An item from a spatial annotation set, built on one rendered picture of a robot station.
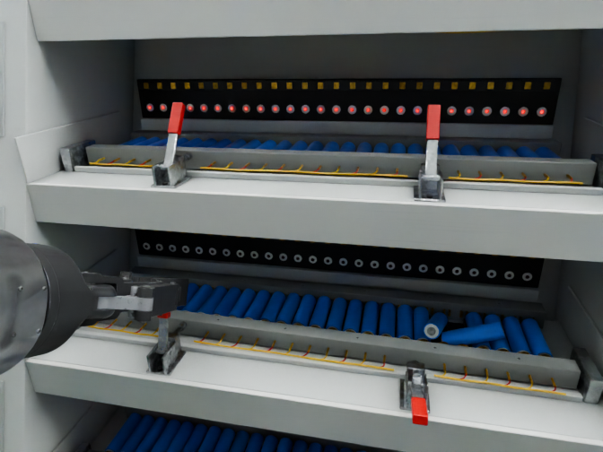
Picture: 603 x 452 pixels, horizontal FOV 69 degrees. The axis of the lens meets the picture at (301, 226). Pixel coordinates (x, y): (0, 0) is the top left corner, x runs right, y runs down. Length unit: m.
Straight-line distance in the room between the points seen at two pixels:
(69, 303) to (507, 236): 0.35
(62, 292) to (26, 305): 0.03
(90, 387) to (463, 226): 0.43
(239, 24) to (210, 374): 0.36
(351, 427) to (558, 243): 0.26
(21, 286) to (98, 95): 0.42
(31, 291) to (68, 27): 0.35
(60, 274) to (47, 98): 0.32
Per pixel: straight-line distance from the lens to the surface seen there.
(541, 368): 0.52
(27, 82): 0.58
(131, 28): 0.53
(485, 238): 0.43
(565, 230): 0.44
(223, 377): 0.50
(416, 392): 0.44
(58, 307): 0.31
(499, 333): 0.52
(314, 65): 0.65
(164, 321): 0.51
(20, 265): 0.29
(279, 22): 0.47
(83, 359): 0.57
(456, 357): 0.50
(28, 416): 0.63
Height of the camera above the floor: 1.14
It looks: 4 degrees down
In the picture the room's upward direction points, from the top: 3 degrees clockwise
